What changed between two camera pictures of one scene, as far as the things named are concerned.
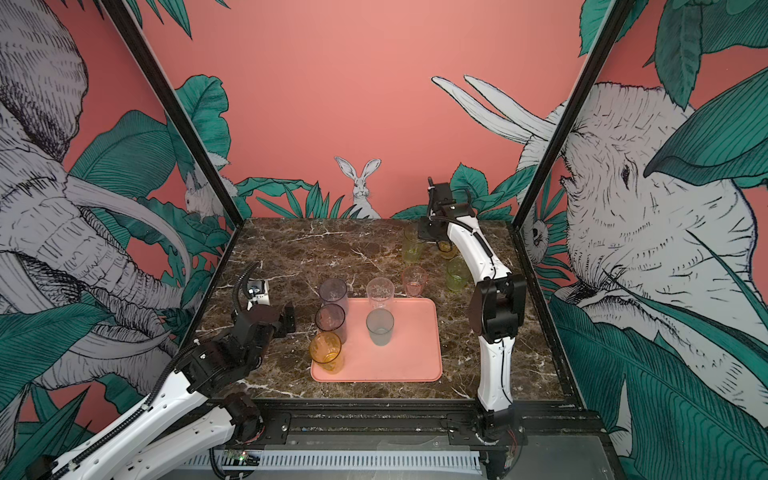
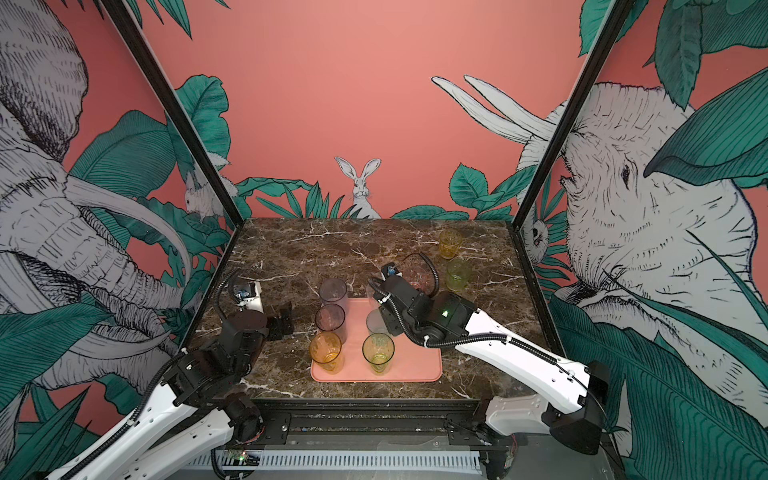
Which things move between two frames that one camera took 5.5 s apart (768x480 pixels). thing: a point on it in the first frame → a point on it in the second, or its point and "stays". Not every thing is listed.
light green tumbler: (413, 248) → (377, 350)
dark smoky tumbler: (332, 317) stays
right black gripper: (425, 229) → (390, 321)
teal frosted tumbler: (380, 323) stays
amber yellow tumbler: (325, 350) stays
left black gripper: (283, 328) stays
